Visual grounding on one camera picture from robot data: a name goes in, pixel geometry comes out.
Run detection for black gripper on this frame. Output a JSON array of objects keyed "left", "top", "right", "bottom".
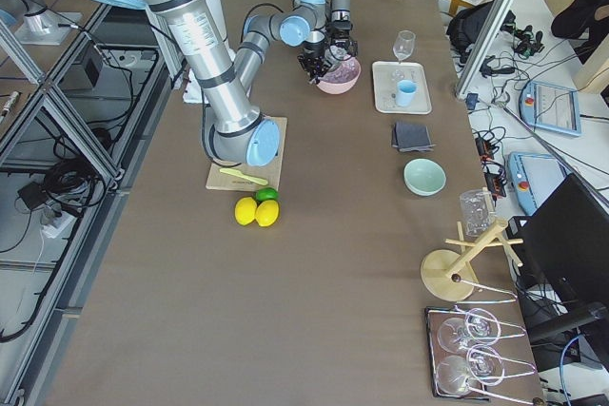
[
  {"left": 297, "top": 42, "right": 331, "bottom": 85},
  {"left": 326, "top": 19, "right": 358, "bottom": 57}
]

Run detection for metal ice scoop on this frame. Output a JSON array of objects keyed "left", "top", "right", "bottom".
[{"left": 321, "top": 45, "right": 351, "bottom": 76}]

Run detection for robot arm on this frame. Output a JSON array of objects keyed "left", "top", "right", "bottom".
[
  {"left": 94, "top": 0, "right": 328, "bottom": 166},
  {"left": 275, "top": 0, "right": 358, "bottom": 63}
]

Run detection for clear ice cubes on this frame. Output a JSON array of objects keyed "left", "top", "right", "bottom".
[{"left": 323, "top": 58, "right": 359, "bottom": 84}]

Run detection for light blue cup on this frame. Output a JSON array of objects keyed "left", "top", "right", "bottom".
[{"left": 395, "top": 80, "right": 418, "bottom": 107}]

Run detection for wooden cup tree stand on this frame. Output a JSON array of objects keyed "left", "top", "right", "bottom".
[{"left": 420, "top": 219, "right": 523, "bottom": 304}]

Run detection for pink bowl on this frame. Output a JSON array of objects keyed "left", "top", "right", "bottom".
[{"left": 317, "top": 57, "right": 361, "bottom": 94}]

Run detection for clear wine glass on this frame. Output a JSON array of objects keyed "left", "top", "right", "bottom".
[{"left": 393, "top": 30, "right": 416, "bottom": 63}]

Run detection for cream serving tray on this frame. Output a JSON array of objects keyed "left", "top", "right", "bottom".
[{"left": 372, "top": 61, "right": 432, "bottom": 115}]

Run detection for grey folded cloth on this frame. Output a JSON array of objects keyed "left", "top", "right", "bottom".
[{"left": 391, "top": 121, "right": 435, "bottom": 152}]

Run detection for black backpack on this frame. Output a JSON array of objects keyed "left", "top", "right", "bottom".
[{"left": 446, "top": 1, "right": 494, "bottom": 67}]

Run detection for wooden cutting board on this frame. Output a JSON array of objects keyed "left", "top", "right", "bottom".
[{"left": 206, "top": 117, "right": 287, "bottom": 192}]

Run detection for yellow plastic knife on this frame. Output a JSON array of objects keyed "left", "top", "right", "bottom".
[{"left": 219, "top": 167, "right": 268, "bottom": 186}]

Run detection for green lime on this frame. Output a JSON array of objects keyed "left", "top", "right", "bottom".
[{"left": 254, "top": 187, "right": 279, "bottom": 202}]

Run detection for green bowl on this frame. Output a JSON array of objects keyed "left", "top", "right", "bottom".
[{"left": 403, "top": 159, "right": 447, "bottom": 197}]

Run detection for yellow lemon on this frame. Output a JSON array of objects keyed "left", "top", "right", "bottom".
[
  {"left": 255, "top": 200, "right": 280, "bottom": 227},
  {"left": 234, "top": 197, "right": 258, "bottom": 225}
]

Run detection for hanging glass mug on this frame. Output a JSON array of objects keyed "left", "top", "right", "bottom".
[{"left": 460, "top": 188, "right": 494, "bottom": 237}]

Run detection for blue teach pendant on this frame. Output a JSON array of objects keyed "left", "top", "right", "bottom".
[{"left": 519, "top": 81, "right": 581, "bottom": 137}]

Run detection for upturned wine glass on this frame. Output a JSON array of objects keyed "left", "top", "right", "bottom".
[
  {"left": 434, "top": 344, "right": 537, "bottom": 400},
  {"left": 436, "top": 308, "right": 526, "bottom": 355}
]

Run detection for black monitor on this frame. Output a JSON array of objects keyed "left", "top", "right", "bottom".
[{"left": 507, "top": 174, "right": 608, "bottom": 350}]

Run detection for black glass rack tray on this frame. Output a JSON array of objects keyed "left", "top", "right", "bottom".
[{"left": 424, "top": 307, "right": 539, "bottom": 405}]

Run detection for aluminium frame post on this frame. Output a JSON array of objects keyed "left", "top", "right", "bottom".
[{"left": 455, "top": 0, "right": 514, "bottom": 100}]

